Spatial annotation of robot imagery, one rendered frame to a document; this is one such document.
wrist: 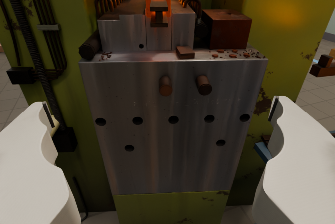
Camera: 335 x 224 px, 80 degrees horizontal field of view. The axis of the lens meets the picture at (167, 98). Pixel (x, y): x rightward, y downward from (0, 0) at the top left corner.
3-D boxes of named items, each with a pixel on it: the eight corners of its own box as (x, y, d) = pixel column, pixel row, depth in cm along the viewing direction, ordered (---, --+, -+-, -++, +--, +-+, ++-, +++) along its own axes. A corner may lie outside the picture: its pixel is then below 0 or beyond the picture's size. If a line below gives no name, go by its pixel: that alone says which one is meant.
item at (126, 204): (213, 252, 90) (231, 190, 65) (127, 256, 89) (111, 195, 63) (193, 155, 137) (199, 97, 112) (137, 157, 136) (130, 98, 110)
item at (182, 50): (176, 51, 44) (176, 46, 43) (189, 51, 44) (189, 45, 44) (180, 59, 40) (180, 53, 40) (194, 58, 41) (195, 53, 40)
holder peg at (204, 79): (211, 95, 40) (213, 83, 38) (198, 96, 40) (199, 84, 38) (207, 85, 43) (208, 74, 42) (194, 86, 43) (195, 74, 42)
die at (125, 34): (193, 50, 45) (196, 9, 40) (102, 51, 44) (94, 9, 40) (177, 14, 80) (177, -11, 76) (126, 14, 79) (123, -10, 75)
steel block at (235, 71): (231, 190, 65) (269, 59, 40) (111, 195, 63) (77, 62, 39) (199, 96, 112) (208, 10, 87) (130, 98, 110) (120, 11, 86)
